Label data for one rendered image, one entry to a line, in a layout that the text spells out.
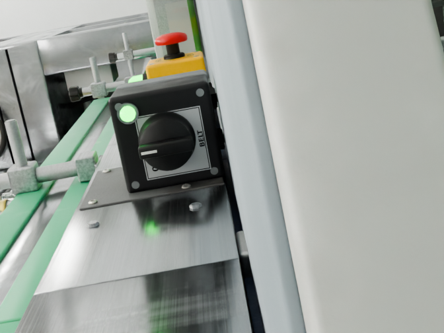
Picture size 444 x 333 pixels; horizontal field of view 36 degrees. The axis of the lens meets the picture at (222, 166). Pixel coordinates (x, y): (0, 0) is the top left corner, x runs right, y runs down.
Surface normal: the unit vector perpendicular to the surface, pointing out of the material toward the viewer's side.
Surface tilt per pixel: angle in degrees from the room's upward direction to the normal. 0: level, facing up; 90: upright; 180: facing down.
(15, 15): 90
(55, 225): 90
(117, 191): 90
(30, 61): 90
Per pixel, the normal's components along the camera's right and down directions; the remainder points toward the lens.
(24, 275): -0.17, -0.95
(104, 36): 0.04, 0.25
